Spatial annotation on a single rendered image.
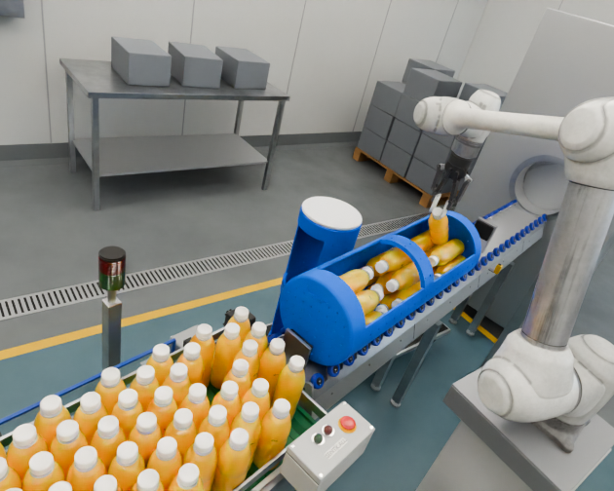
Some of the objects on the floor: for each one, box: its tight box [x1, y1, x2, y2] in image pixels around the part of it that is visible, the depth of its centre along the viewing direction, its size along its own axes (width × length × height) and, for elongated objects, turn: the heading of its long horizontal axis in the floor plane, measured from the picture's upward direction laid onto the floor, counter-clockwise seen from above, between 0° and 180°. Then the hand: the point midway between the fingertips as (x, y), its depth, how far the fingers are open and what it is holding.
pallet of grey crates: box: [353, 58, 508, 208], centre depth 519 cm, size 120×80×119 cm
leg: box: [390, 321, 442, 407], centre depth 246 cm, size 6×6×63 cm
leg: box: [370, 355, 397, 391], centre depth 253 cm, size 6×6×63 cm
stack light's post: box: [102, 297, 122, 371], centre depth 155 cm, size 4×4×110 cm
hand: (440, 206), depth 169 cm, fingers closed on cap, 4 cm apart
